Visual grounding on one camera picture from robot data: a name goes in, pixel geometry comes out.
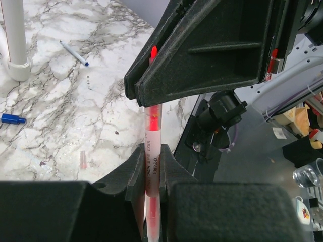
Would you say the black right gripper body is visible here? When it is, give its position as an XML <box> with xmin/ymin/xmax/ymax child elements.
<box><xmin>259</xmin><ymin>1</ymin><xmax>306</xmax><ymax>83</ymax></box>

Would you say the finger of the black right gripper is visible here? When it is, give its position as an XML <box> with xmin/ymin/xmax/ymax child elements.
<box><xmin>124</xmin><ymin>1</ymin><xmax>195</xmax><ymax>99</ymax></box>
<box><xmin>135</xmin><ymin>1</ymin><xmax>273</xmax><ymax>106</ymax></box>

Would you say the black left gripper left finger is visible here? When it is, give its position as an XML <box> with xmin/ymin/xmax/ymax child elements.
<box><xmin>1</xmin><ymin>145</ymin><xmax>144</xmax><ymax>241</ymax></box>

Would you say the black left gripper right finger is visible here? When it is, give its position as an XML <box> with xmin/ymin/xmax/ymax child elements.
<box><xmin>160</xmin><ymin>144</ymin><xmax>303</xmax><ymax>241</ymax></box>

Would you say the red pen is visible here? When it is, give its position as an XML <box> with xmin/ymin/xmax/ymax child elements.
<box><xmin>143</xmin><ymin>45</ymin><xmax>163</xmax><ymax>242</ymax></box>

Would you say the white blue marker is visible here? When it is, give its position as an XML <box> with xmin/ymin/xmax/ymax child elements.
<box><xmin>60</xmin><ymin>40</ymin><xmax>89</xmax><ymax>67</ymax></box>

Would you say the white printed mug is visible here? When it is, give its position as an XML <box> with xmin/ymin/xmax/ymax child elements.
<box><xmin>294</xmin><ymin>196</ymin><xmax>311</xmax><ymax>225</ymax></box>

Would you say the clear plastic cup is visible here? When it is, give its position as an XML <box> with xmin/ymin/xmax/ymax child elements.
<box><xmin>292</xmin><ymin>158</ymin><xmax>322</xmax><ymax>188</ymax></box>

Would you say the blue marker cap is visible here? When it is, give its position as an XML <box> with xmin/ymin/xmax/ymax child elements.
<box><xmin>1</xmin><ymin>113</ymin><xmax>26</xmax><ymax>125</ymax></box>

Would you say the white PVC pipe frame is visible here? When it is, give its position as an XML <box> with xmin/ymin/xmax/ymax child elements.
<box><xmin>1</xmin><ymin>1</ymin><xmax>31</xmax><ymax>82</ymax></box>

